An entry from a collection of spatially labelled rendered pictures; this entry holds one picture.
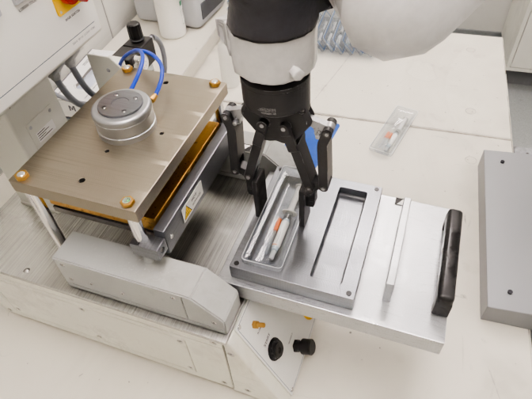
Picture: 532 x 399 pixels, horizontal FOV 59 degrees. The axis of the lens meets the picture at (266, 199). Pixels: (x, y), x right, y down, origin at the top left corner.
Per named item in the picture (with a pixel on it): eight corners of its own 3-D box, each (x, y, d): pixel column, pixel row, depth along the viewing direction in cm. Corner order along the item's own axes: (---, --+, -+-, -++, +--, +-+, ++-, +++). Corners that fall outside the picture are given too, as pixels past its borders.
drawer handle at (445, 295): (430, 313, 58) (437, 296, 55) (442, 224, 68) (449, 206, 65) (447, 318, 58) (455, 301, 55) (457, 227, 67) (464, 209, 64)
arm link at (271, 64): (302, 47, 42) (303, 99, 46) (336, -14, 49) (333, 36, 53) (176, 32, 45) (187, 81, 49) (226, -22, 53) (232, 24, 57)
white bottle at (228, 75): (237, 89, 132) (231, 41, 121) (219, 87, 133) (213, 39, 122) (241, 79, 135) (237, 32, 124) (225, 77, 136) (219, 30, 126)
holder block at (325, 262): (230, 276, 63) (229, 265, 61) (278, 176, 76) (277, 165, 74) (351, 310, 59) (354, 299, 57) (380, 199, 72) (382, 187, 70)
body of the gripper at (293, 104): (224, 82, 48) (233, 150, 55) (304, 93, 46) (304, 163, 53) (249, 45, 53) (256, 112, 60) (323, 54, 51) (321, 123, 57)
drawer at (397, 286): (219, 294, 66) (211, 261, 60) (270, 187, 80) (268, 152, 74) (437, 358, 58) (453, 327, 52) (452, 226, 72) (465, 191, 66)
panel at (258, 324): (290, 396, 73) (233, 329, 63) (336, 248, 92) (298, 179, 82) (302, 397, 72) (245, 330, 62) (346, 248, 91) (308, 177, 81)
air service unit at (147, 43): (116, 122, 87) (91, 49, 77) (154, 79, 97) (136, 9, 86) (141, 127, 86) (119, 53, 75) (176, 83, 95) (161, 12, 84)
